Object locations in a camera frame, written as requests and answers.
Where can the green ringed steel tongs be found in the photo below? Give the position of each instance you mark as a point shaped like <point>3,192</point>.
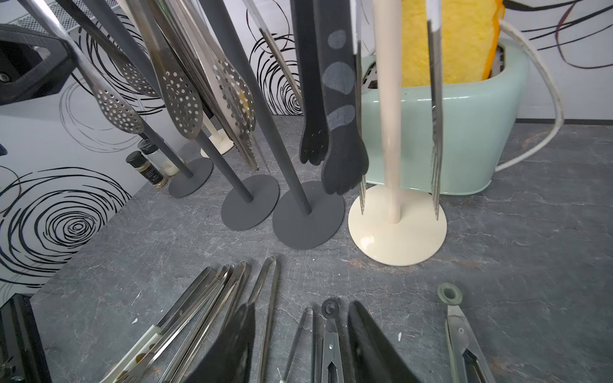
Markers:
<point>462,344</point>

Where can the clear handled steel tongs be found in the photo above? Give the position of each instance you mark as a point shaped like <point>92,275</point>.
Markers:
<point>204,37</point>

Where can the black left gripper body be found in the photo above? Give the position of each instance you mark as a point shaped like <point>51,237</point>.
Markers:
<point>33,64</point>

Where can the tall cream utensil rack stand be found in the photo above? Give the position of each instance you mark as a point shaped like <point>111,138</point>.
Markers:
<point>218,137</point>

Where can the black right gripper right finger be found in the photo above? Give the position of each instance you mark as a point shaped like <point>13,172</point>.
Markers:
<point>374,358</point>

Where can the dark grey rack stand back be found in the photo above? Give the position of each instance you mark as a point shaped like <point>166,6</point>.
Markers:
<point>306,216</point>

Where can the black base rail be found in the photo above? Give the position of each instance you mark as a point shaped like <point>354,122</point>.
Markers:
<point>22,356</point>

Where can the white handled slotted steel tongs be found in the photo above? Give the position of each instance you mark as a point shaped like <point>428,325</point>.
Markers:
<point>435,119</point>

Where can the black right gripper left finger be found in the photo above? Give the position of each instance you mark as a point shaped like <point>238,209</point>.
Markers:
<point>230,357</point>

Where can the small steel tongs white tip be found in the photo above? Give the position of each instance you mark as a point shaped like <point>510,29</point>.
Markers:
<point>294,346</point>

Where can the yellow sponge toast slice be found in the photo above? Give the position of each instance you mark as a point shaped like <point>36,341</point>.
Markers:
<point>470,32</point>

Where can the dark grey rack stand front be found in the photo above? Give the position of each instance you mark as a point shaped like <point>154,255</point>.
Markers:
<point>250,201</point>

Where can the small glass jar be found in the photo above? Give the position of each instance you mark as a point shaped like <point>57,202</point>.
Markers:
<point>157,157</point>

